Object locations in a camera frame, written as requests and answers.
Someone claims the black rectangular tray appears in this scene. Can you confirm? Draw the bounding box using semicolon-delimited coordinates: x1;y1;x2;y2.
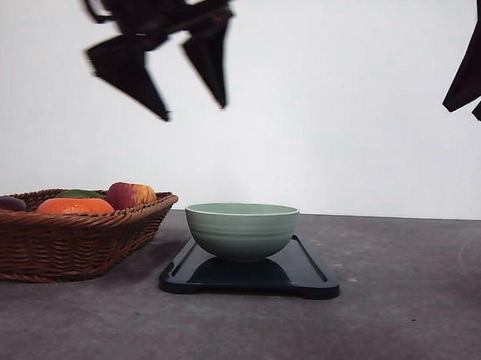
160;234;340;299

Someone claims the brown wicker basket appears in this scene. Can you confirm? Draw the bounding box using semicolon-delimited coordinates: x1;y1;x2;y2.
0;182;178;283

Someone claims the red yellow apple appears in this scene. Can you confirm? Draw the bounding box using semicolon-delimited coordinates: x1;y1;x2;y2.
106;182;157;210

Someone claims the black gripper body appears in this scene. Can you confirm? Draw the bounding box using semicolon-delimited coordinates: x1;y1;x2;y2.
85;0;235;51

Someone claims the dark purple fruit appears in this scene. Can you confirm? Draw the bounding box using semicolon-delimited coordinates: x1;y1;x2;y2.
0;196;26;212

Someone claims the orange tangerine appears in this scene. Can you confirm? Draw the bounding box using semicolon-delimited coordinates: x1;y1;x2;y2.
36;197;115;216

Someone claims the green avocado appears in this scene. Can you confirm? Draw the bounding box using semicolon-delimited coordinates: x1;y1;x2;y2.
56;189;104;199

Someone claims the green ceramic bowl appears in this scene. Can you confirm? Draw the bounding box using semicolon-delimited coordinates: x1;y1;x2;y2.
185;202;299;263

